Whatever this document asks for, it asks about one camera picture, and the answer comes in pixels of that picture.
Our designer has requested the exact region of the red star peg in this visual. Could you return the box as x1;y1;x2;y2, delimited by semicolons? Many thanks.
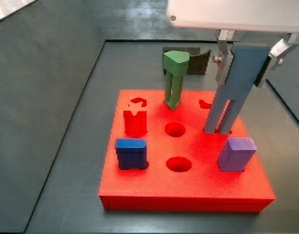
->
123;111;148;138

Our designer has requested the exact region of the red shape-sorting board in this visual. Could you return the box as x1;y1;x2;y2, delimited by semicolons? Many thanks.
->
97;90;276;213

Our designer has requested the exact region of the dark blue peg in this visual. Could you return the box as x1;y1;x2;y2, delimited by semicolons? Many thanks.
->
115;138;148;170

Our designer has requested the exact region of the purple rectangular peg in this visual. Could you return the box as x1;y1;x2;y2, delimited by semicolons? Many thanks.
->
217;137;256;172

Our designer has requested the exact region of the green triangular peg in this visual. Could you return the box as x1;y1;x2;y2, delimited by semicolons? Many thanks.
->
163;50;189;110

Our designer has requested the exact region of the black curved holder stand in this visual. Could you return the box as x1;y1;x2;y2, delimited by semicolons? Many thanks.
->
163;47;211;75

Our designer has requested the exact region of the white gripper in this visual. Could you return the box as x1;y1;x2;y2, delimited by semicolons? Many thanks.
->
165;0;299;88

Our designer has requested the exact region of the light blue double-square block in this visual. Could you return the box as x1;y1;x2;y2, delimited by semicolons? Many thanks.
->
204;43;269;134

